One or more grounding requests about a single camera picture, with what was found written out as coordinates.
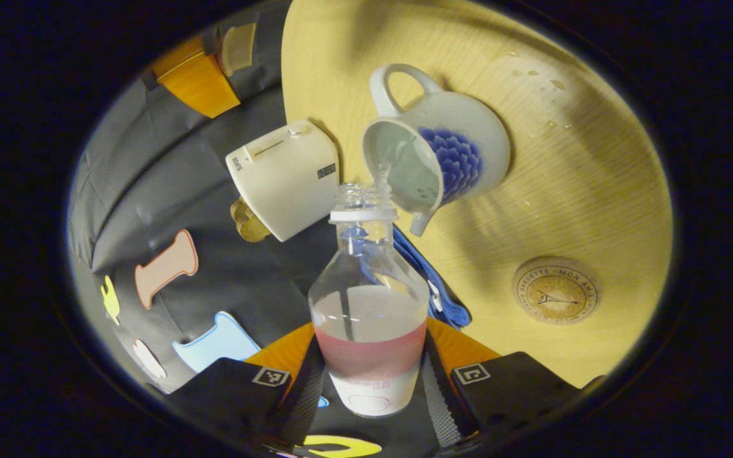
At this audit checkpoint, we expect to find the white toaster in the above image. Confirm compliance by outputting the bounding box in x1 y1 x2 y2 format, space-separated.
225 120 340 243

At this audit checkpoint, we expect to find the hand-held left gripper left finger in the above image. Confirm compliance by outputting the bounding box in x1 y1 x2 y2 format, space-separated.
166 321 326 447

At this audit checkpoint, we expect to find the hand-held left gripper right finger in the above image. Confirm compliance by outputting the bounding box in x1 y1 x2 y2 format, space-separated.
421 318 580 447

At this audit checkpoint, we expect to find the brown toast slice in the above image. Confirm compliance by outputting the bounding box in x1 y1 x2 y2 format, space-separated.
239 216 272 243
230 197 256 230

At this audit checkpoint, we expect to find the white blue-patterned teacup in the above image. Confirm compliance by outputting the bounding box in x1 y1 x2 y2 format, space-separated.
361 64 512 237

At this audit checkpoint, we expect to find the round cork coaster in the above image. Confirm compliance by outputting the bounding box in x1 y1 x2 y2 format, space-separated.
512 256 601 325

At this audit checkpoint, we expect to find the folded blue towel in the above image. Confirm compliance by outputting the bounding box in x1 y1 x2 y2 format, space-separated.
392 226 472 330

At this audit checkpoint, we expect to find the clear plastic water bottle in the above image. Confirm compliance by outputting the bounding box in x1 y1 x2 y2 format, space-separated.
308 183 431 419

